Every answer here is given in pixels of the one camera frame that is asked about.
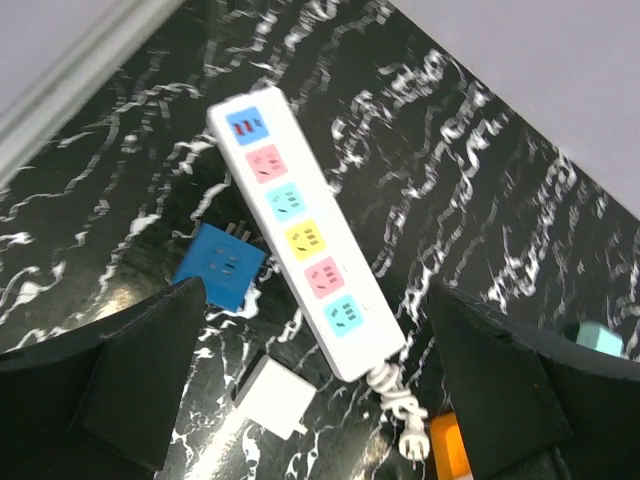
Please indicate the white plug with cord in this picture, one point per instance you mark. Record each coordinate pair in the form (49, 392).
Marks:
(400, 405)

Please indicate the orange power strip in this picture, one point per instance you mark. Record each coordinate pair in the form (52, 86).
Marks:
(448, 449)

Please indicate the blue cube socket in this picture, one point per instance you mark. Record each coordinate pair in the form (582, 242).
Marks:
(226, 264)

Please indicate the teal small cube plug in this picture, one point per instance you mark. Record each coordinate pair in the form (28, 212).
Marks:
(597, 337)

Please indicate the white multicolour power strip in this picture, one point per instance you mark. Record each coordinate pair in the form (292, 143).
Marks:
(286, 192)

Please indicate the white small charger adapter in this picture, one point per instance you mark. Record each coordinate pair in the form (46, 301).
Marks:
(275, 398)

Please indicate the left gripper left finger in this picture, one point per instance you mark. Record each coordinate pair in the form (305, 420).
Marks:
(101, 401)

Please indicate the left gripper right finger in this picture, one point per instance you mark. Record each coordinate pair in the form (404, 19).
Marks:
(529, 403)

